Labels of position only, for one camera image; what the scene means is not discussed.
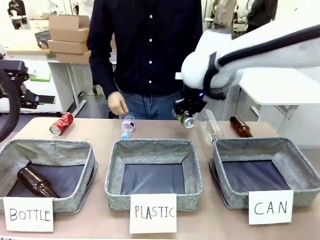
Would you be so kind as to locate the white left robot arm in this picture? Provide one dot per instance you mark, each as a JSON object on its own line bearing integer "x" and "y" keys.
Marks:
{"x": 1, "y": 51}

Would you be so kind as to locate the brown glass bottle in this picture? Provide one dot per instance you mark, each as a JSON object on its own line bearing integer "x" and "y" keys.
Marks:
{"x": 241, "y": 126}
{"x": 37, "y": 183}

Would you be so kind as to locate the background person in black hoodie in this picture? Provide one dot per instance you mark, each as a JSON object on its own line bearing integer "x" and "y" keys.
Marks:
{"x": 16, "y": 12}

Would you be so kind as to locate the wooden top white desk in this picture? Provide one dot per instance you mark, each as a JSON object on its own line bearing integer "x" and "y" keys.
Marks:
{"x": 25, "y": 46}

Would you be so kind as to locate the black tape roll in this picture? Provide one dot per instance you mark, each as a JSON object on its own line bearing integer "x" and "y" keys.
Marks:
{"x": 43, "y": 45}

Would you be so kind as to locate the green and white box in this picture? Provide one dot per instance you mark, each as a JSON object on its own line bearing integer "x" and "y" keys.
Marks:
{"x": 40, "y": 77}

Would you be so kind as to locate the large clear plastic bottle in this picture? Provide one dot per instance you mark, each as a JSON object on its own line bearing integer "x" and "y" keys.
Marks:
{"x": 209, "y": 127}

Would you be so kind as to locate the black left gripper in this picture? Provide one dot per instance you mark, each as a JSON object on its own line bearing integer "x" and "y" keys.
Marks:
{"x": 24, "y": 97}

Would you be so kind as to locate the grey basket with plastic label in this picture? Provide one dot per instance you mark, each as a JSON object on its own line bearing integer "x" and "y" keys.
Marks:
{"x": 152, "y": 170}

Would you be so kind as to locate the grey basket with can label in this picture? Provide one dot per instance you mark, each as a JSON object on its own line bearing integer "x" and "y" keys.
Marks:
{"x": 260, "y": 172}

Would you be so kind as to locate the background person in dark jacket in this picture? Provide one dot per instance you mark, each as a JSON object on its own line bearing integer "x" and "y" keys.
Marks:
{"x": 262, "y": 12}

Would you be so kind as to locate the background person in beige coat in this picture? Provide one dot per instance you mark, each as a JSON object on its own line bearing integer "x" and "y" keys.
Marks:
{"x": 224, "y": 13}

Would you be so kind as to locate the person in dark shirt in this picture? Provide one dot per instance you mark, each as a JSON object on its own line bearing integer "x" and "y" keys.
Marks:
{"x": 147, "y": 45}

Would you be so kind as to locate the open cardboard box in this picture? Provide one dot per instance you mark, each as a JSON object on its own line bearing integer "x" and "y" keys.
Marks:
{"x": 68, "y": 29}

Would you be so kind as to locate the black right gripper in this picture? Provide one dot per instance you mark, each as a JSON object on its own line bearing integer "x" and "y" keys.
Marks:
{"x": 190, "y": 103}

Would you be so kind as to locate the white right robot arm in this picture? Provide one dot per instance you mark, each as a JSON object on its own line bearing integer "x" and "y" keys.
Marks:
{"x": 262, "y": 50}

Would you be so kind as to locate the person's right forearm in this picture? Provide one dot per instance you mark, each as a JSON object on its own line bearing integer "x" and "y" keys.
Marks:
{"x": 103, "y": 72}

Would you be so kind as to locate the small blue-capped plastic bottle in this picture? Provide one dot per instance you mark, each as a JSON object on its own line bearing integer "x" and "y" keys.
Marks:
{"x": 128, "y": 126}

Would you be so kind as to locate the silver aluminium can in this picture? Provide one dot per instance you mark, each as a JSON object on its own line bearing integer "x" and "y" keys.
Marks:
{"x": 188, "y": 122}

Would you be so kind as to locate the white paper label BOTTLE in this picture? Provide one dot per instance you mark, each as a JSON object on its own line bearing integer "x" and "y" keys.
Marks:
{"x": 29, "y": 213}

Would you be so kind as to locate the grey basket with bottle label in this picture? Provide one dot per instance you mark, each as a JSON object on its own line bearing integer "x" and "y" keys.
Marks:
{"x": 47, "y": 172}

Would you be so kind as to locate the white paper label CAN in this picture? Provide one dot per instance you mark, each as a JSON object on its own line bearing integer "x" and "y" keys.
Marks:
{"x": 270, "y": 207}

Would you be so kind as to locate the closed flat cardboard box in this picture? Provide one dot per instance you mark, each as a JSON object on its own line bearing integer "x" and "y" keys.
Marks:
{"x": 73, "y": 57}
{"x": 67, "y": 46}

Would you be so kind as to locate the black mesh tray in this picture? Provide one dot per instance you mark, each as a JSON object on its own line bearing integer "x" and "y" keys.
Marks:
{"x": 42, "y": 36}

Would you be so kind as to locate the crushed red soda can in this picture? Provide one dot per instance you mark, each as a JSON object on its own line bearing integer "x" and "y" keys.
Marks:
{"x": 62, "y": 123}

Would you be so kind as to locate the white table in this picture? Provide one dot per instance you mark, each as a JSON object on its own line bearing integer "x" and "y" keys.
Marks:
{"x": 282, "y": 87}

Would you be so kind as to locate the person's right hand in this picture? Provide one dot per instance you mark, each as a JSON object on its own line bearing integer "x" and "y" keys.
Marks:
{"x": 117, "y": 103}

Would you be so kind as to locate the white paper label PLASTIC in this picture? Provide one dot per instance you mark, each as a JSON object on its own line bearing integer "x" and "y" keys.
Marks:
{"x": 153, "y": 213}

